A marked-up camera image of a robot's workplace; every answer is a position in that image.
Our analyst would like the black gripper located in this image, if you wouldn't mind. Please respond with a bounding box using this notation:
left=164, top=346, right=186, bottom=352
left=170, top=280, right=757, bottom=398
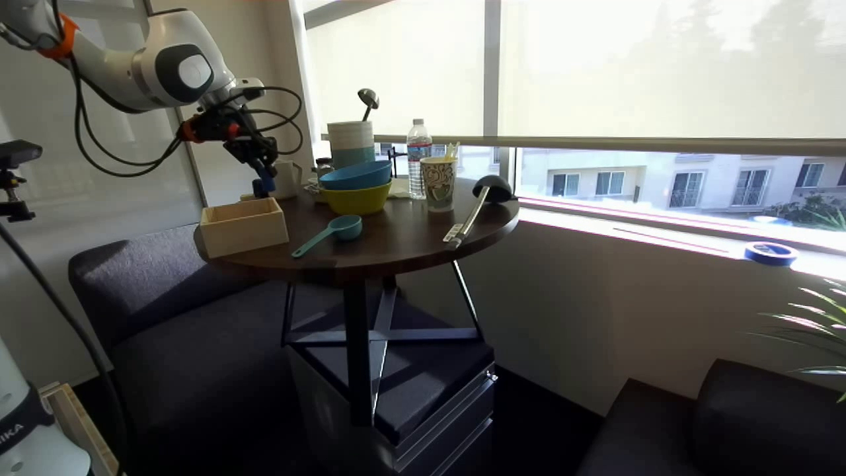
left=179, top=83, right=282, bottom=192

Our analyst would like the light wooden box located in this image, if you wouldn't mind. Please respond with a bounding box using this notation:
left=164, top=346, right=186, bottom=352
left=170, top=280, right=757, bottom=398
left=194, top=196, right=293, bottom=266

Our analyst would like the white teal striped tall container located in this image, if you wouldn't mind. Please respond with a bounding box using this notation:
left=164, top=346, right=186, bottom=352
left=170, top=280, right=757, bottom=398
left=324, top=120, right=379, bottom=173

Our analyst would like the blue bowl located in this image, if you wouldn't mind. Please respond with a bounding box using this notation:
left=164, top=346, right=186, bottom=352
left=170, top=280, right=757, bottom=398
left=318, top=160, right=394, bottom=193

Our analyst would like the yellow green bowl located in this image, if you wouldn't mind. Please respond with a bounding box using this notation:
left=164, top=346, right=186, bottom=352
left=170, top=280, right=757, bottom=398
left=319, top=182, right=394, bottom=219

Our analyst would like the round dark wooden table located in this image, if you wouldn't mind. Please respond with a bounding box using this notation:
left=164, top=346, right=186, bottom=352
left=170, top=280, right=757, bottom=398
left=204, top=178, right=523, bottom=431

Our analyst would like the clear plastic water bottle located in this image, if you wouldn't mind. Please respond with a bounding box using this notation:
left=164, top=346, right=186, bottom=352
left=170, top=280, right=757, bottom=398
left=405, top=116, right=437, bottom=198

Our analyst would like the white roller blind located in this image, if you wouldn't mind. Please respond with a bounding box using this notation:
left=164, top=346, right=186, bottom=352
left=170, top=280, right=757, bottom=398
left=302, top=0, right=490, bottom=141
left=498, top=0, right=846, bottom=143

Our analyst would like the cream cup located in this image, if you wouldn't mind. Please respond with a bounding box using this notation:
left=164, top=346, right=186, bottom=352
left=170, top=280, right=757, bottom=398
left=418, top=157, right=459, bottom=215

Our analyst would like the grey upholstered sofa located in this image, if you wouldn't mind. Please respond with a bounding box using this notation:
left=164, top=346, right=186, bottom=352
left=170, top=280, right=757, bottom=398
left=67, top=223, right=357, bottom=476

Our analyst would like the white machine housing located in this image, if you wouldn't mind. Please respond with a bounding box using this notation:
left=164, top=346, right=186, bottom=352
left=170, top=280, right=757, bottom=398
left=0, top=340, right=93, bottom=476

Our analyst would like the black leather armchair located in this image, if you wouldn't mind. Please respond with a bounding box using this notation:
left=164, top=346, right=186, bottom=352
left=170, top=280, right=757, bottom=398
left=574, top=358, right=846, bottom=476

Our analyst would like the green leafy plant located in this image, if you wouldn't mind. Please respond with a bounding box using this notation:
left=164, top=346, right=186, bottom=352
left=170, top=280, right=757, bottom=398
left=758, top=275, right=846, bottom=408

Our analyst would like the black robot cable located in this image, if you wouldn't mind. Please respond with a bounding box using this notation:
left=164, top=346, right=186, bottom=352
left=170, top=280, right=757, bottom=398
left=51, top=24, right=307, bottom=181

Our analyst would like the black headed utensil light handle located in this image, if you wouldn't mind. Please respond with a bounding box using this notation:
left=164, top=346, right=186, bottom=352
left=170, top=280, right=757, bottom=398
left=442, top=173, right=519, bottom=250

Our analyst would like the light wooden frame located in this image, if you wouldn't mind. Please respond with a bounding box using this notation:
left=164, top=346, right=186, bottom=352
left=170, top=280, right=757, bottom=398
left=38, top=379, right=121, bottom=476

